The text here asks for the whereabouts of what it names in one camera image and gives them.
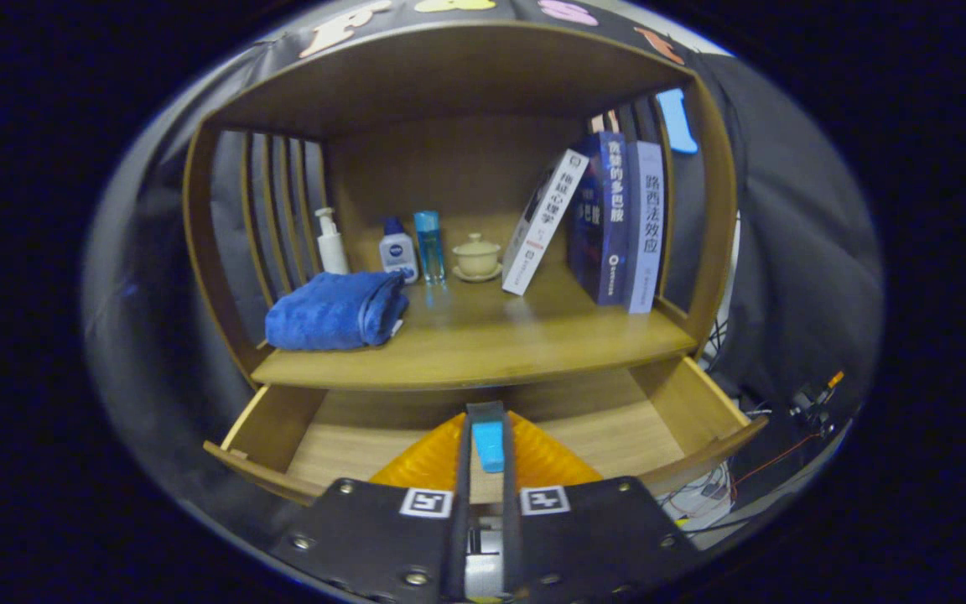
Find blue and white tube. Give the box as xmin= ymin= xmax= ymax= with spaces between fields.
xmin=472 ymin=421 xmax=506 ymax=473

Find wooden countertop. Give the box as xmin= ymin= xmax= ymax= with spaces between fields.
xmin=250 ymin=260 xmax=698 ymax=392

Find clear blue bottle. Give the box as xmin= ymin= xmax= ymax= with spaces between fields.
xmin=413 ymin=211 xmax=446 ymax=284

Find black equipment with orange clip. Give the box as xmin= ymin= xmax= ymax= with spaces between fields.
xmin=789 ymin=369 xmax=849 ymax=437

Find tangled cables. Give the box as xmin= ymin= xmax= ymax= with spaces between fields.
xmin=659 ymin=461 xmax=752 ymax=538

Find wooden drawer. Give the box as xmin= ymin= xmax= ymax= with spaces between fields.
xmin=202 ymin=357 xmax=769 ymax=508

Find black backdrop cloth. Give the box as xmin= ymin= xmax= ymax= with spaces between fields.
xmin=80 ymin=0 xmax=885 ymax=538

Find white blue-capped lotion bottle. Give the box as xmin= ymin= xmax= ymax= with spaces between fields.
xmin=378 ymin=217 xmax=419 ymax=284

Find beige lidded teacup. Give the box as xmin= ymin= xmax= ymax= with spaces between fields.
xmin=451 ymin=232 xmax=503 ymax=283

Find white book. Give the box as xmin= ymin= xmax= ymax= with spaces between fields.
xmin=501 ymin=148 xmax=590 ymax=296

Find blue folded towel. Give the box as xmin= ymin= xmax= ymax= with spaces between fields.
xmin=265 ymin=270 xmax=410 ymax=351

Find wooden cabinet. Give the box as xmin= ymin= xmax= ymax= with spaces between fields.
xmin=181 ymin=18 xmax=740 ymax=395

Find white pump bottle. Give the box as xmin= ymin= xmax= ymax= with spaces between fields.
xmin=315 ymin=207 xmax=351 ymax=276

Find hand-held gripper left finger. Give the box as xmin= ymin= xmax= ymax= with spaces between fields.
xmin=269 ymin=403 xmax=488 ymax=604

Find dark blue book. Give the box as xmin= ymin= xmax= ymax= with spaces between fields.
xmin=567 ymin=131 xmax=631 ymax=306

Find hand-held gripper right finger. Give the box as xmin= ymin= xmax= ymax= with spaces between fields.
xmin=487 ymin=401 xmax=702 ymax=604

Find pale lilac book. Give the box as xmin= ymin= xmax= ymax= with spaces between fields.
xmin=624 ymin=141 xmax=666 ymax=315

